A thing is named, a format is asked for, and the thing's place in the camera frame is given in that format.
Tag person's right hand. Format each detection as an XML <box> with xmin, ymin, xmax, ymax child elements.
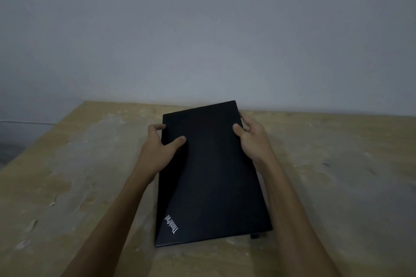
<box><xmin>233</xmin><ymin>112</ymin><xmax>277</xmax><ymax>167</ymax></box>

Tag person's left hand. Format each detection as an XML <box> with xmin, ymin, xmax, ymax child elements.
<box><xmin>135</xmin><ymin>124</ymin><xmax>187</xmax><ymax>181</ymax></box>

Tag black laptop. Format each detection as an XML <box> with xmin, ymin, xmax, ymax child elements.
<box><xmin>155</xmin><ymin>100</ymin><xmax>273</xmax><ymax>248</ymax></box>

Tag person's right forearm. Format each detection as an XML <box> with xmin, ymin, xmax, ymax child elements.
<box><xmin>258</xmin><ymin>155</ymin><xmax>342</xmax><ymax>277</ymax></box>

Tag person's left forearm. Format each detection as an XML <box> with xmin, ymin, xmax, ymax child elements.
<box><xmin>61</xmin><ymin>166</ymin><xmax>156</xmax><ymax>277</ymax></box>

